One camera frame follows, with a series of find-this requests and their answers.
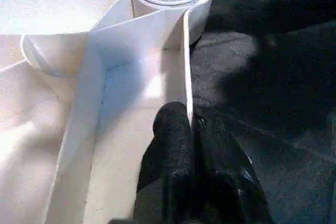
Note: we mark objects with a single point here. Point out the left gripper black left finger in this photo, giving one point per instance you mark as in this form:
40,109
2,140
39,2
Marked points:
168,169

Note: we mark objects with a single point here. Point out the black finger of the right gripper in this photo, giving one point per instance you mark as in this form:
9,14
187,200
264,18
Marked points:
275,1

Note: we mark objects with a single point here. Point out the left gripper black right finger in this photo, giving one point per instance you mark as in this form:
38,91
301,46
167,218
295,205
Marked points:
225,182

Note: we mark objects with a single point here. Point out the white plastic table top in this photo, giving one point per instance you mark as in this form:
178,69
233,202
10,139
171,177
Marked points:
65,103

